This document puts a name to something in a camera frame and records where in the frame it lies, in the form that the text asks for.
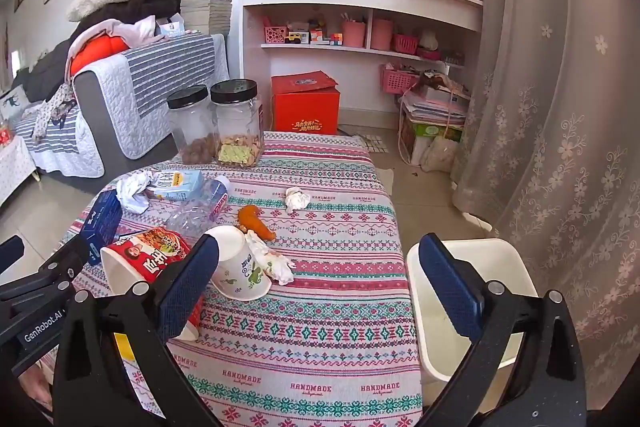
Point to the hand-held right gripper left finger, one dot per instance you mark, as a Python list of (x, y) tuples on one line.
[(187, 292)]

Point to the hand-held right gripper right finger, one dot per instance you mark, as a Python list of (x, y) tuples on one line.
[(450, 287)]

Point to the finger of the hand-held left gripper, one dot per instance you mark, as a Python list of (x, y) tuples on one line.
[(55, 267), (11, 249)]

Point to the red instant noodle cup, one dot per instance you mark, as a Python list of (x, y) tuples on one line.
[(145, 257)]

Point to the white paper cup green print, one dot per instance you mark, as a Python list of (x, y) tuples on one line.
[(240, 267)]

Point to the white plastic trash bin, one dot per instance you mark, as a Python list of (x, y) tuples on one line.
[(505, 267)]

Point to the blue cardboard box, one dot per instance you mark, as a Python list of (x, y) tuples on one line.
[(102, 224)]

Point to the clear plastic bottle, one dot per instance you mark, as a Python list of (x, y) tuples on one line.
[(197, 212)]

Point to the white tissue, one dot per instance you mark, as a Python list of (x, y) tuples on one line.
[(272, 259), (296, 199), (134, 189)]

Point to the small table with white cloth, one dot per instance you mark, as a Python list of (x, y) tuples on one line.
[(15, 162)]

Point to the orange peel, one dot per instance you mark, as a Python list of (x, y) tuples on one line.
[(252, 219)]

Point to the blue white tissue packet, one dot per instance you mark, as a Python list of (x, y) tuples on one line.
[(175, 186)]

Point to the white floor cloth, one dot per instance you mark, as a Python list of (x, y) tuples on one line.
[(387, 179)]

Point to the patterned striped tablecloth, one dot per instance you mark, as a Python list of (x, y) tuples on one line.
[(325, 307)]

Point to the white bag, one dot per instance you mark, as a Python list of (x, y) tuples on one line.
[(440, 154)]

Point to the green printed cardboard box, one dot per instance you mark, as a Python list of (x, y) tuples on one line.
[(425, 129)]

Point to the grey sofa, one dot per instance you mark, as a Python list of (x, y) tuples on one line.
[(90, 107)]

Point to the plastic jar with dark snacks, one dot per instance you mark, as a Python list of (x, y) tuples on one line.
[(192, 127)]

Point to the white quilted sofa cover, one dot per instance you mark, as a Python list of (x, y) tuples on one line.
[(112, 107)]

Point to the plastic jar with crackers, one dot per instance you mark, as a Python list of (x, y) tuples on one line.
[(239, 127)]

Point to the stack of papers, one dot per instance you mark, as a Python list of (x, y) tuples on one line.
[(435, 104)]

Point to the floral lace curtain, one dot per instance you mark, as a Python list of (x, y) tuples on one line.
[(550, 107)]

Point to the large pink basket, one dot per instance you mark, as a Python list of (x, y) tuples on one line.
[(397, 81)]

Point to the orange cushion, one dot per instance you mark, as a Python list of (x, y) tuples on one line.
[(95, 52)]

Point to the red cardboard box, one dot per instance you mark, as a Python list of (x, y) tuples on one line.
[(305, 109)]

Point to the grey striped cloth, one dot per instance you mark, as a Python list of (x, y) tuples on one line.
[(170, 67)]

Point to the pink and white clothing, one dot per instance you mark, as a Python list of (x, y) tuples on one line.
[(135, 32)]

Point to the white plush toy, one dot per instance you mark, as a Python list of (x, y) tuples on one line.
[(429, 39)]

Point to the pink bucket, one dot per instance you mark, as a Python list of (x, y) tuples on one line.
[(354, 34), (382, 35)]

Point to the small pink lattice basket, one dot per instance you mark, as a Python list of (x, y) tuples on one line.
[(275, 35)]

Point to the dark folded blanket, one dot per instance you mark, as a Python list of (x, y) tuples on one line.
[(140, 9)]

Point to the yellow toy truck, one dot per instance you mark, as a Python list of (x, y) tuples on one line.
[(293, 38)]

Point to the stack of books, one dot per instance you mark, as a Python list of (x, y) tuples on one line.
[(207, 2)]

